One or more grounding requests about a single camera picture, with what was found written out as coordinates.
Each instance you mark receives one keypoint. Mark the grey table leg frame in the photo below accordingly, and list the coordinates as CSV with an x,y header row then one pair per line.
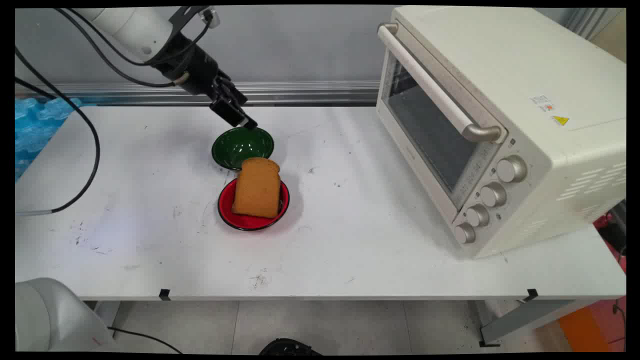
x,y
525,320

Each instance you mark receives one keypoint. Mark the dark green bowl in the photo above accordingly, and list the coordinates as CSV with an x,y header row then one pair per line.
x,y
240,145

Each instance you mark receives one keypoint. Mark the red object behind table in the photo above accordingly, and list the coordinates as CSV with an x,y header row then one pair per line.
x,y
614,247

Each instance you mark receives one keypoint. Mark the white label sticker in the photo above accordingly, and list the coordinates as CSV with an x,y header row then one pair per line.
x,y
542,102

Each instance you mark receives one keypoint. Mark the yellow warning sticker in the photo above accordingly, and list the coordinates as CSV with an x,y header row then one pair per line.
x,y
560,120

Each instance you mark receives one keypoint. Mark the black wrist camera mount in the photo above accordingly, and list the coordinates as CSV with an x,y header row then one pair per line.
x,y
192,14

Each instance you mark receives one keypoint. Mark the large cream oven knob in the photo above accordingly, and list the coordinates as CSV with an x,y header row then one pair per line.
x,y
511,168

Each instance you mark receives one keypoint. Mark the aluminium rail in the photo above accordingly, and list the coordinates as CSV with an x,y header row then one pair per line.
x,y
310,92

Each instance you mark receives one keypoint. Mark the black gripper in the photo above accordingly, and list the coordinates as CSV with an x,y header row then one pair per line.
x,y
192,67

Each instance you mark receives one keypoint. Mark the black round object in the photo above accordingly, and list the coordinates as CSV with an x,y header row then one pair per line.
x,y
290,347

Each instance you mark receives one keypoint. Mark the black table edge clip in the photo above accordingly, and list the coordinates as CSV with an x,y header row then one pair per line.
x,y
164,294
531,294

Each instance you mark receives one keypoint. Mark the cream toaster oven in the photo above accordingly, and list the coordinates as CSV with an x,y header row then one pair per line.
x,y
540,60

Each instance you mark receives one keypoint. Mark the brown bread slice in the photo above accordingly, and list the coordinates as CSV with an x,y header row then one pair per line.
x,y
256,190

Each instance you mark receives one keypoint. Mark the red plate with black rim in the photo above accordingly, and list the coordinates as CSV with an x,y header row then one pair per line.
x,y
227,207

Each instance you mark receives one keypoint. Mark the blue plastic wrap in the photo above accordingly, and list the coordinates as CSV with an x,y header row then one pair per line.
x,y
35,125

